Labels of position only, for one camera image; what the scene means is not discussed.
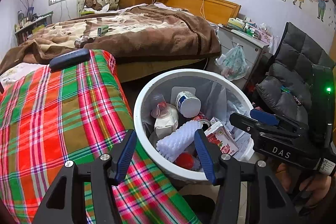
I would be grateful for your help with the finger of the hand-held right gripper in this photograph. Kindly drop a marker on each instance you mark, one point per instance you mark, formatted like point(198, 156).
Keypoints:
point(242, 123)
point(262, 116)

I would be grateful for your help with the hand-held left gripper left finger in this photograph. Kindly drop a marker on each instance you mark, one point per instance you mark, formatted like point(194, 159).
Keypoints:
point(126, 153)

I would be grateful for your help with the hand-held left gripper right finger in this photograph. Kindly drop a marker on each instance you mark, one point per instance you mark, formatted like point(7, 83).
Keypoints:
point(203, 155)

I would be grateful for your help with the red round plastic item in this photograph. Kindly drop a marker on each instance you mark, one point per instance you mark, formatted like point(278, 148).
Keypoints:
point(186, 161)

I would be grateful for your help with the small printed paper carton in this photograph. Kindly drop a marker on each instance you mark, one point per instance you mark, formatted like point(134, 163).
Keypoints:
point(221, 140)

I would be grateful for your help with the white foam fruit net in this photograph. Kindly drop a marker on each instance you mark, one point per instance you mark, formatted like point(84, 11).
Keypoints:
point(176, 140)

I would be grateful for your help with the translucent bin liner bag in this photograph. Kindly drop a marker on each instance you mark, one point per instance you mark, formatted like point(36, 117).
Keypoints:
point(223, 98)

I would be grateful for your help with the red can white script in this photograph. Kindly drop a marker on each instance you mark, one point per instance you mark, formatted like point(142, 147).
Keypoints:
point(200, 119)

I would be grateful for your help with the white packet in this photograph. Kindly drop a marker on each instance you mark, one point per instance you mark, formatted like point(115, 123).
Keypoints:
point(165, 121)

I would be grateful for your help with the white yogurt cup blue label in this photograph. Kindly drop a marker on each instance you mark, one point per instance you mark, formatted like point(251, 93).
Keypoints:
point(189, 107)

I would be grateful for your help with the clear plastic cup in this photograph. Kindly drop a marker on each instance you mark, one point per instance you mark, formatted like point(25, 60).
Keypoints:
point(158, 108)

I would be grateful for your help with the white trash bin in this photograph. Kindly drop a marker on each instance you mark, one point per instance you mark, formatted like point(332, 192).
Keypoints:
point(147, 92)

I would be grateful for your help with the person's right hand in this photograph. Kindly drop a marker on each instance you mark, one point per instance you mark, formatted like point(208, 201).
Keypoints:
point(315, 187)

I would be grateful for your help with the grey padded chair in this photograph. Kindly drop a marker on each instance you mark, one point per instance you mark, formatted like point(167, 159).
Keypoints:
point(288, 77)

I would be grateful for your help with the hanging printed plastic bag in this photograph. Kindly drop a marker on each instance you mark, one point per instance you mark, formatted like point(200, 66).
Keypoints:
point(233, 64)

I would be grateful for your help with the plaid tablecloth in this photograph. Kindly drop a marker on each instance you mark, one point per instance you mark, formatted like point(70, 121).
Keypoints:
point(52, 121)

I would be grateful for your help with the grey nightstand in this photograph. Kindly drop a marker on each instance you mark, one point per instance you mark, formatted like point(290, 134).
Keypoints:
point(236, 37)

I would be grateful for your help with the pile of medicine boxes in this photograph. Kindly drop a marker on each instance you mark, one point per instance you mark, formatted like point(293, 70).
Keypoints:
point(241, 24)

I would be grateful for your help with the dark blue glasses case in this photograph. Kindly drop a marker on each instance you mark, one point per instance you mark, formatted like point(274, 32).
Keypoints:
point(69, 58)

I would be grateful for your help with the wooden bed headboard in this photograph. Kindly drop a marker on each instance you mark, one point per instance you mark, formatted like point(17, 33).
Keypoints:
point(218, 8)

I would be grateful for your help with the shiny silver object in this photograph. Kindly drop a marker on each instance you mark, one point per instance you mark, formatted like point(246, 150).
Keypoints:
point(84, 41)

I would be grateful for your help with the brown fleece blanket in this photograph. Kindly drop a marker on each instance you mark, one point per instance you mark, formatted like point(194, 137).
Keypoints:
point(157, 35)

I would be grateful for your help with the small green box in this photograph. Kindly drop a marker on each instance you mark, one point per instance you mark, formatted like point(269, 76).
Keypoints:
point(103, 30)

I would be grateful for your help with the white bed sheet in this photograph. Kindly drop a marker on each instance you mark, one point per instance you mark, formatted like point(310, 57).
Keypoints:
point(15, 73)

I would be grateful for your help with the brown teddy bear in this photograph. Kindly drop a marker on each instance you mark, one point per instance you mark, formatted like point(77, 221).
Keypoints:
point(92, 2)

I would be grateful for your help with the cluttered desk shelf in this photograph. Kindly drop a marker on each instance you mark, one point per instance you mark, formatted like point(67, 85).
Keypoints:
point(31, 27)

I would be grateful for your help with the vase with twigs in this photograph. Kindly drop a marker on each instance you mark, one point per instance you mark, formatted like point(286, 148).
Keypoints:
point(29, 3)

